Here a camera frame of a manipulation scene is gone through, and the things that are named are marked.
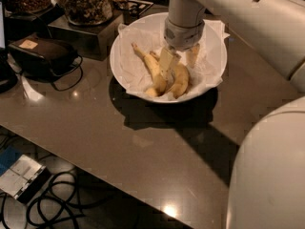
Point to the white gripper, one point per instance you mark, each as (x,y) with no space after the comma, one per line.
(184,35)

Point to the dark base under cereal jar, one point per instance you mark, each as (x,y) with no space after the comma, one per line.
(23,24)

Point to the yellow banana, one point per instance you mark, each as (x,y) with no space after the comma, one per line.
(159,83)
(181,78)

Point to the black tray in background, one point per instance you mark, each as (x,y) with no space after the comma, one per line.
(133,8)

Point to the blue object on floor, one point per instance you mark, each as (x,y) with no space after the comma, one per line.
(7,158)

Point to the glass jar of granola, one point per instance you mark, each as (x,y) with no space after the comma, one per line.
(87,12)

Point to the white box on floor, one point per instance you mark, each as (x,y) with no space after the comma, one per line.
(23,177)

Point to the black monitor stand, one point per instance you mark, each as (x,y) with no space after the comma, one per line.
(8,78)

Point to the black handheld device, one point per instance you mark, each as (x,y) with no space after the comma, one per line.
(43,59)

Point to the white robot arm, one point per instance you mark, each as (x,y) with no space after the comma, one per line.
(267,187)

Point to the dark metal scale base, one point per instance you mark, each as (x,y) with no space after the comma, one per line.
(92,42)

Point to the white round bowl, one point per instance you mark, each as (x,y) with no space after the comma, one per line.
(143,26)

